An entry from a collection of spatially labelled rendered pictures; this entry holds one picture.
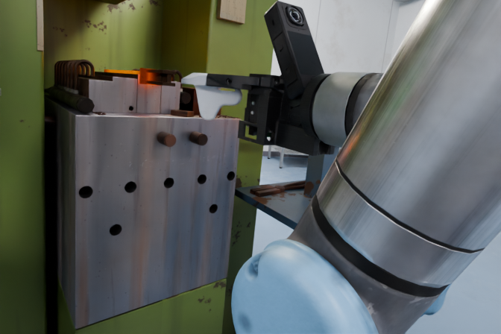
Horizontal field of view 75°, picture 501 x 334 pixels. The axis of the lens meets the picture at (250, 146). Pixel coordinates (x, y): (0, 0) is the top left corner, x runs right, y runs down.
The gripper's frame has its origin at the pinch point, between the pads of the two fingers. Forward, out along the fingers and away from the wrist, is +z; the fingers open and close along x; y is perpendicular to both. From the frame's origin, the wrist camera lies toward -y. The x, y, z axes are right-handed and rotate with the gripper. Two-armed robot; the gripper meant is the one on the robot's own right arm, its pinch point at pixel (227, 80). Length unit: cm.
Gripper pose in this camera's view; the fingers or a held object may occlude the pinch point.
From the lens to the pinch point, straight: 50.0
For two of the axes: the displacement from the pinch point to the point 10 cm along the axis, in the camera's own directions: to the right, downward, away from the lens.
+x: 7.8, -0.3, 6.2
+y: -0.9, 9.8, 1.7
